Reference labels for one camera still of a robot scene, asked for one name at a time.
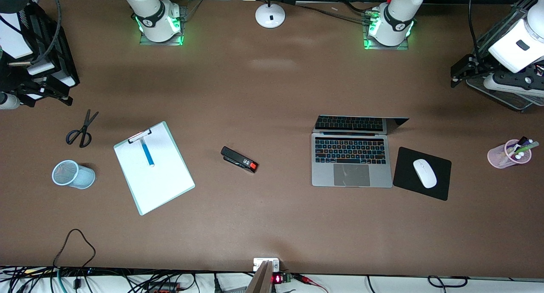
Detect white round lamp base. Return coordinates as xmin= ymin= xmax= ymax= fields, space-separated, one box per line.
xmin=255 ymin=0 xmax=286 ymax=29

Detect pink translucent pen cup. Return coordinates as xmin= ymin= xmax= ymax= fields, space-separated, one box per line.
xmin=487 ymin=139 xmax=533 ymax=169

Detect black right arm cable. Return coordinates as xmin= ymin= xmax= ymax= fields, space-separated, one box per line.
xmin=31 ymin=0 xmax=62 ymax=65

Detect tangled black cable bundle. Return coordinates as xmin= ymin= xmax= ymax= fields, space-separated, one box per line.
xmin=0 ymin=265 xmax=141 ymax=293

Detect black coiled cable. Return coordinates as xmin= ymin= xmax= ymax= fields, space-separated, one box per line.
xmin=427 ymin=275 xmax=469 ymax=287

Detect blue marker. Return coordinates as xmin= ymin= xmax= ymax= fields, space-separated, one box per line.
xmin=141 ymin=139 xmax=155 ymax=168

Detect white clipboard with paper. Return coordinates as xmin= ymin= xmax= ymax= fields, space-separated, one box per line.
xmin=113 ymin=121 xmax=196 ymax=216

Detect black scissors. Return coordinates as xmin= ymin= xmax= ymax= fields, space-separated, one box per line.
xmin=65 ymin=109 xmax=99 ymax=148

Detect silver laptop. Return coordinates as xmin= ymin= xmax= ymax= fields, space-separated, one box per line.
xmin=312 ymin=115 xmax=410 ymax=188

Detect white computer mouse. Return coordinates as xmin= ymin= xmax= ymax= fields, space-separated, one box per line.
xmin=413 ymin=159 xmax=438 ymax=189

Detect red wire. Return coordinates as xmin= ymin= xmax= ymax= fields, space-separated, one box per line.
xmin=292 ymin=273 xmax=329 ymax=293

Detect black mouse pad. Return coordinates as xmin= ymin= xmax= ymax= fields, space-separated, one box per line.
xmin=393 ymin=147 xmax=452 ymax=201

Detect white small box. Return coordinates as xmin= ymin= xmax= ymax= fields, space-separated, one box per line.
xmin=253 ymin=258 xmax=280 ymax=272

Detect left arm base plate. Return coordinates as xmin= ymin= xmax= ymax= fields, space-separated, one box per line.
xmin=363 ymin=7 xmax=411 ymax=51

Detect blue mesh pen cup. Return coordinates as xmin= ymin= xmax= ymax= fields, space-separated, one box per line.
xmin=52 ymin=160 xmax=96 ymax=190

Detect grey mounting post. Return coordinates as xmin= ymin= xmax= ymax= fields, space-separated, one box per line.
xmin=246 ymin=260 xmax=273 ymax=293

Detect orange black power strip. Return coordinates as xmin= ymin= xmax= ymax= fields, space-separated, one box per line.
xmin=144 ymin=282 xmax=182 ymax=293

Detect black looped thin cable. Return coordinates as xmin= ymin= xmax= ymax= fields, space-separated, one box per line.
xmin=53 ymin=228 xmax=96 ymax=270

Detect black stacked paper tray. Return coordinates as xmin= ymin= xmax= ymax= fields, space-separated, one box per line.
xmin=0 ymin=2 xmax=80 ymax=108

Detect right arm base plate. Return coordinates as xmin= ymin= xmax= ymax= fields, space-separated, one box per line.
xmin=139 ymin=5 xmax=187 ymax=46

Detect black stapler with red tip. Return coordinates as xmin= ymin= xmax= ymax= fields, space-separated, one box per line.
xmin=221 ymin=146 xmax=259 ymax=174

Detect black cables behind bases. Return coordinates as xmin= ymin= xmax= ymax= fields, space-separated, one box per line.
xmin=295 ymin=2 xmax=379 ymax=25

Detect black wire mesh tray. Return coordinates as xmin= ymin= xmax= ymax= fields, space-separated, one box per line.
xmin=465 ymin=0 xmax=544 ymax=111

